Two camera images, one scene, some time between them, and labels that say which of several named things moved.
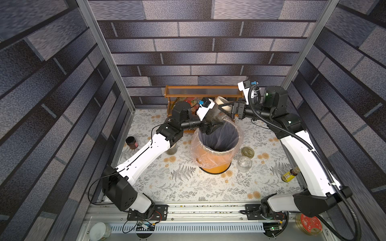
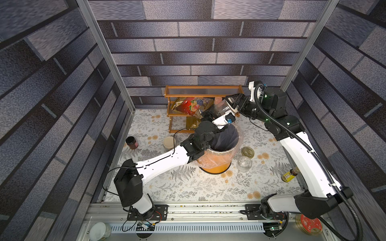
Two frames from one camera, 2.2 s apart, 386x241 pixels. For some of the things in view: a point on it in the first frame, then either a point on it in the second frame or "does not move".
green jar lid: (248, 151) does not move
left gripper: (208, 129) to (207, 114)
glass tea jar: (244, 163) does not move
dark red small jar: (131, 142) does not move
